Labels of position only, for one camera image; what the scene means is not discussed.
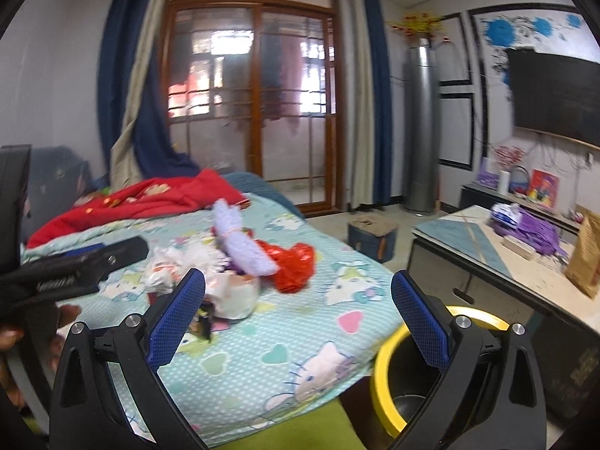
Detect silver tower air conditioner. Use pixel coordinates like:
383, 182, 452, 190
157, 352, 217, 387
404, 37, 440, 215

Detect white blue tissue pack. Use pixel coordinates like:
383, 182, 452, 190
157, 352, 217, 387
490, 203, 522, 230

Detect blue storage stool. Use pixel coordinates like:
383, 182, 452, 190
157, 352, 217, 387
348, 212, 398, 263

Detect coffee table with drawers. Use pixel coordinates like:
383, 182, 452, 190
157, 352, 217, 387
408, 206, 599, 426

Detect white paper trash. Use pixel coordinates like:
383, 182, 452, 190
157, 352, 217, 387
143, 239, 260, 321

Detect white power strip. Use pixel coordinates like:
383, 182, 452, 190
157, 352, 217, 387
501, 236, 537, 260

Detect black wall television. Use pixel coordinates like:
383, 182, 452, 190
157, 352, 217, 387
507, 49, 600, 149

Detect person's left hand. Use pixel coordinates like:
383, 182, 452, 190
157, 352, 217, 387
0, 303, 83, 408

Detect colourful framed picture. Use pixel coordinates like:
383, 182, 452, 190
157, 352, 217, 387
527, 169, 560, 209

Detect blue beige right curtain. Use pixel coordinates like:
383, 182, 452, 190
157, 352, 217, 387
337, 0, 394, 209

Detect red plastic bag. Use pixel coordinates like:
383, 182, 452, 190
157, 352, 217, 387
256, 240, 315, 295

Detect Hello Kitty bed sheet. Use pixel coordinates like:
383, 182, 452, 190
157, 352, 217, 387
21, 194, 401, 447

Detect white foam net bundle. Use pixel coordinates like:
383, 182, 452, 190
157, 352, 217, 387
211, 198, 279, 278

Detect purple bag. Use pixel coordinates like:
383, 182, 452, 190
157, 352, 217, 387
490, 208, 567, 257

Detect red blanket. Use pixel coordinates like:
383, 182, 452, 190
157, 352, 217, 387
27, 169, 248, 249

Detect brown paper bag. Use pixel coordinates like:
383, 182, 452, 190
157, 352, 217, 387
564, 212, 600, 299

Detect wooden glass sliding door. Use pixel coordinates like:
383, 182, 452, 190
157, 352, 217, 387
160, 0, 344, 216

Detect black tv cabinet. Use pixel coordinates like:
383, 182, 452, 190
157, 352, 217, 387
459, 182, 581, 237

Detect yellow rimmed black trash bin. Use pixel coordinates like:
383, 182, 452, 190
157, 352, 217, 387
370, 306, 517, 449

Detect white vase with red flowers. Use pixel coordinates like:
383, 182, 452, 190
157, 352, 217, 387
493, 145, 526, 195

